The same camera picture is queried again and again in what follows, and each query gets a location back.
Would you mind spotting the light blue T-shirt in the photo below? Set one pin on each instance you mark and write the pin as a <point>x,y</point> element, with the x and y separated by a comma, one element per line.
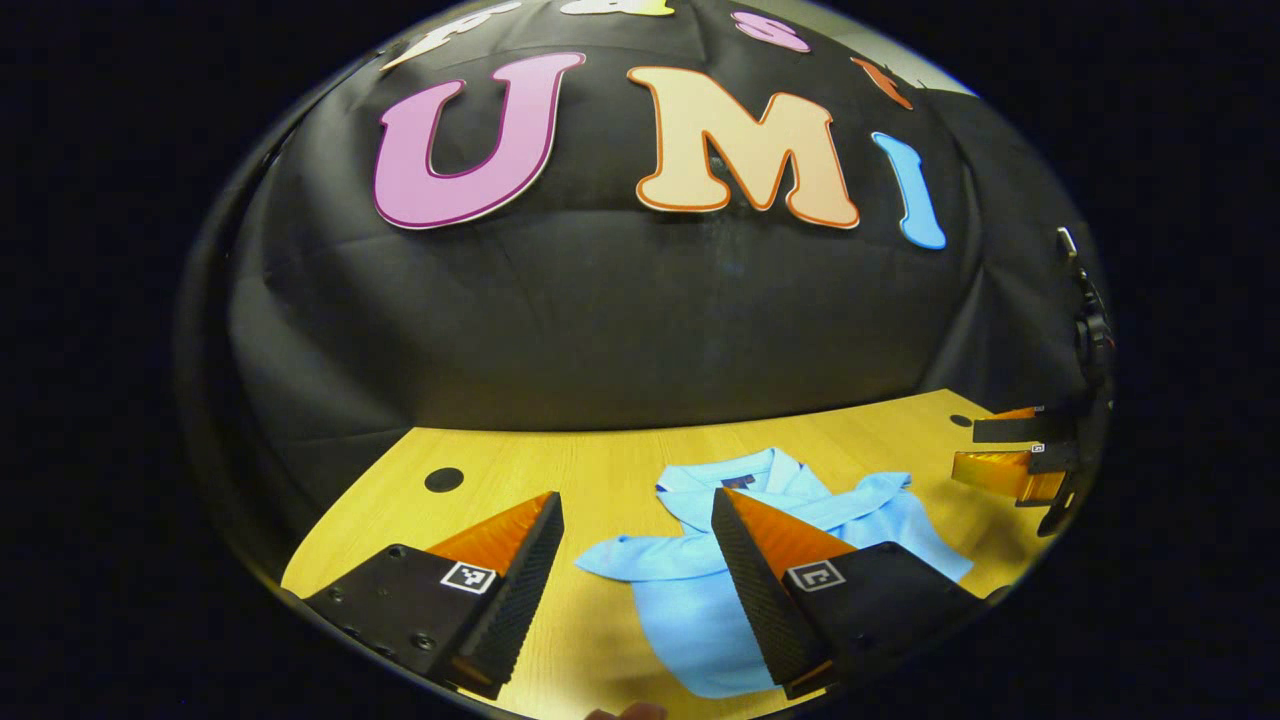
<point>690,610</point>

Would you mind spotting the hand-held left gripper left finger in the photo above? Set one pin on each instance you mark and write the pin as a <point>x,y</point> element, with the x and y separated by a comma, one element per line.
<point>525,590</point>

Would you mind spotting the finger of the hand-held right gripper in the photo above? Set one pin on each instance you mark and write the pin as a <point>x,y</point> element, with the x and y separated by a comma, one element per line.
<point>1015,430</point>
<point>1005,473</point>

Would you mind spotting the black backdrop cloth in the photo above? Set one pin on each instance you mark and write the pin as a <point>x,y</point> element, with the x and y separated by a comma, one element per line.
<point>620,320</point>

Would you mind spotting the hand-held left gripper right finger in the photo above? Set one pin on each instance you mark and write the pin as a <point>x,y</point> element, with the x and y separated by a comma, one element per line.
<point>755,590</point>

